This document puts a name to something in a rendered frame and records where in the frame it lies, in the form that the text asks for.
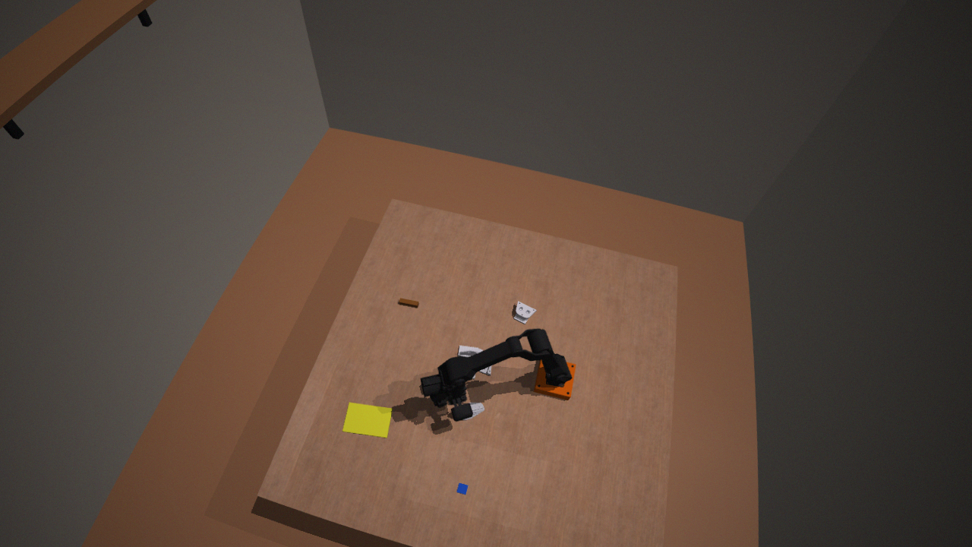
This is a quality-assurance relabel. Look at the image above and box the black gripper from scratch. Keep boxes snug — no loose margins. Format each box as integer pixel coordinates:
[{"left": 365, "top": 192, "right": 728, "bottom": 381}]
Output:
[{"left": 448, "top": 385, "right": 473, "bottom": 421}]

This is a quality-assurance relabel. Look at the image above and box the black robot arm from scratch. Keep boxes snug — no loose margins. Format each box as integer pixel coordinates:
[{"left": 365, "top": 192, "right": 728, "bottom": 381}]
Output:
[{"left": 421, "top": 329, "right": 572, "bottom": 408}]

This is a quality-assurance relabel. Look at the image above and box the yellow flat rectangular plate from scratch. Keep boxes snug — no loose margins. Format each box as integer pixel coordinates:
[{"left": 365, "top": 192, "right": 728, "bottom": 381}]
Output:
[{"left": 342, "top": 402, "right": 393, "bottom": 438}]

